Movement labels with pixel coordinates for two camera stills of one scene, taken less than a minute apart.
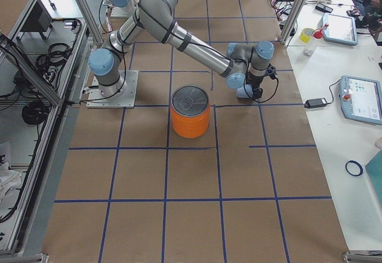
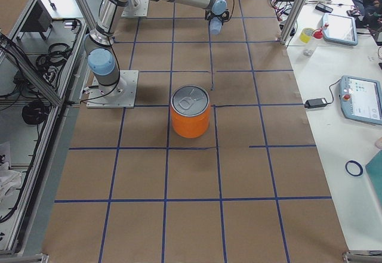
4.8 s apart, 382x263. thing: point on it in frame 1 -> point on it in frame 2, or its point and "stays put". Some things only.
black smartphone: x=323 y=8 stays put
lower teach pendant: x=360 y=99 stays put
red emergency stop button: x=317 y=33 stays put
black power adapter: x=315 y=103 stays put
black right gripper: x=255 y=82 -> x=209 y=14
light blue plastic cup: x=246 y=92 -> x=215 y=25
